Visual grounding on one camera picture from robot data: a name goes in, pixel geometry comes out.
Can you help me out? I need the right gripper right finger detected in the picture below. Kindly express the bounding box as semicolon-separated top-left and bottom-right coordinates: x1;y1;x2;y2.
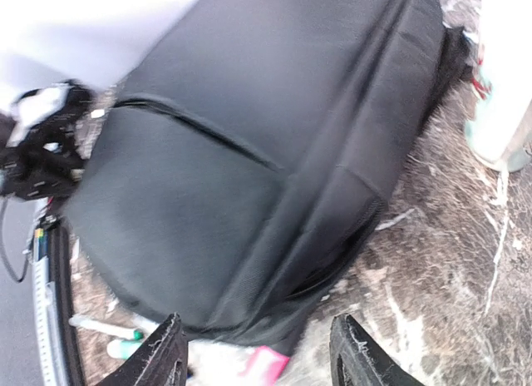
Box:
329;314;422;386

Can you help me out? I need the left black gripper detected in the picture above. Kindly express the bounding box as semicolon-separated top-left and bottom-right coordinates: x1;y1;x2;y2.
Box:
1;79;95;200

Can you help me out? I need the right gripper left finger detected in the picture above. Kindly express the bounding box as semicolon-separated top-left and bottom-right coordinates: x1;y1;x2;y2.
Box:
99;314;188;386

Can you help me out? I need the black student backpack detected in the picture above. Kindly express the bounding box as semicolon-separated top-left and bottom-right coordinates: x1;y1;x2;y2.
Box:
65;0;447;355

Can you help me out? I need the white glue stick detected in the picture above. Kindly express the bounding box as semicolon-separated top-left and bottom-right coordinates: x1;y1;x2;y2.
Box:
106;339;142;360

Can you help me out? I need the white clear pen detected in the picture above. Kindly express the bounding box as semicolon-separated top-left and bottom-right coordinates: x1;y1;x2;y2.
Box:
68;314;144;341

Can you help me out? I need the pink cap black marker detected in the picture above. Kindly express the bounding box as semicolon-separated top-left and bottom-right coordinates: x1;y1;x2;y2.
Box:
239;346;290;386

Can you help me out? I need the cream ceramic mug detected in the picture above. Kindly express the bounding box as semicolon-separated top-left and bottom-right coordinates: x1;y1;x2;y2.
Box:
464;0;531;172

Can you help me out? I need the black front rail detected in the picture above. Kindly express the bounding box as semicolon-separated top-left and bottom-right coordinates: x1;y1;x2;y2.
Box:
47;222;86;385

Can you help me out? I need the white cable duct strip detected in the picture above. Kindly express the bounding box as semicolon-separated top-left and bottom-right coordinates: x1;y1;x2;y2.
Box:
31;219;67;386

